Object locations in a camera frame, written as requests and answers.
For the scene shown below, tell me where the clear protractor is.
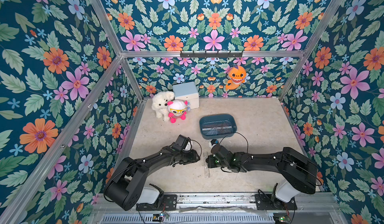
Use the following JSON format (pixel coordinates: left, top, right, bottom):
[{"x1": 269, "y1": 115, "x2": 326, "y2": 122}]
[{"x1": 207, "y1": 127, "x2": 222, "y2": 135}]

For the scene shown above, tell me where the teal plastic storage box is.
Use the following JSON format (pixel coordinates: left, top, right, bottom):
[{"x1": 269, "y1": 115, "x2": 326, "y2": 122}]
[{"x1": 199, "y1": 114, "x2": 237, "y2": 140}]

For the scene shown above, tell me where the clear short ruler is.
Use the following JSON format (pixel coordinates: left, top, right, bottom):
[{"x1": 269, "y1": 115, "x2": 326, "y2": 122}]
[{"x1": 203, "y1": 152, "x2": 210, "y2": 179}]

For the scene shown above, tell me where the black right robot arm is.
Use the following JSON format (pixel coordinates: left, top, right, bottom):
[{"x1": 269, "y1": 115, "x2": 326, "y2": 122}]
[{"x1": 206, "y1": 144, "x2": 318, "y2": 203}]

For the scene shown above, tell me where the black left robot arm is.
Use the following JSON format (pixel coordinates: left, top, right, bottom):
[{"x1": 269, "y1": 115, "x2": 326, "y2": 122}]
[{"x1": 104, "y1": 146, "x2": 200, "y2": 211}]

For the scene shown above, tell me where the white blue storage box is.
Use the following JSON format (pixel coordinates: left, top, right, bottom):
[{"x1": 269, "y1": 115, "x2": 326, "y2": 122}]
[{"x1": 173, "y1": 82, "x2": 200, "y2": 109}]

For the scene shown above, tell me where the pink white plush doll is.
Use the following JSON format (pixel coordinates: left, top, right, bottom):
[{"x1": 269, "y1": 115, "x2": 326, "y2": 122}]
[{"x1": 167, "y1": 99, "x2": 188, "y2": 123}]

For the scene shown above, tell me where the white fluffy plush dog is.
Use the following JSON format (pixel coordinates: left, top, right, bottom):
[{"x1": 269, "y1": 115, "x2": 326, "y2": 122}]
[{"x1": 152, "y1": 91, "x2": 175, "y2": 121}]

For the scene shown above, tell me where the orange shark plush toy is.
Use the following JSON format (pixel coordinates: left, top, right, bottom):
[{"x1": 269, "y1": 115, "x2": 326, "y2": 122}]
[{"x1": 225, "y1": 65, "x2": 247, "y2": 91}]

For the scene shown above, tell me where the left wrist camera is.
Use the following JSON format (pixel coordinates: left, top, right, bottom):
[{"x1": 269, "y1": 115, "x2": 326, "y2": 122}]
[{"x1": 171, "y1": 135, "x2": 192, "y2": 151}]

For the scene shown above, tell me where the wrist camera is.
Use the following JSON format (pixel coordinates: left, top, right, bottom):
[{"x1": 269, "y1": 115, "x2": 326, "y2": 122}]
[
  {"x1": 171, "y1": 135, "x2": 192, "y2": 151},
  {"x1": 211, "y1": 139, "x2": 234, "y2": 160}
]

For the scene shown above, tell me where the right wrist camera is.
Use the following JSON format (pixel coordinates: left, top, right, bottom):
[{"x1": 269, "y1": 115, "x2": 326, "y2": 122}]
[{"x1": 211, "y1": 139, "x2": 234, "y2": 160}]

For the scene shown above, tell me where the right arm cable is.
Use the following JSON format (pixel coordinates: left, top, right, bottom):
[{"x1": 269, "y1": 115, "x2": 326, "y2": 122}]
[{"x1": 220, "y1": 132, "x2": 249, "y2": 154}]

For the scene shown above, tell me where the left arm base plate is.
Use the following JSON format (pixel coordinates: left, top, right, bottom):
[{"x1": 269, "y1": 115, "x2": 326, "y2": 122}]
[{"x1": 136, "y1": 195, "x2": 178, "y2": 211}]

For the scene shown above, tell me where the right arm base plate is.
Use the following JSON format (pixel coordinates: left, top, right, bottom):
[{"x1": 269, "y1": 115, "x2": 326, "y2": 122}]
[{"x1": 255, "y1": 193, "x2": 298, "y2": 211}]

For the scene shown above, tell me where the black wall hook rail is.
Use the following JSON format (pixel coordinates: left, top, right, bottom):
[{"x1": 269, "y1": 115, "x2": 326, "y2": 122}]
[{"x1": 180, "y1": 51, "x2": 243, "y2": 59}]

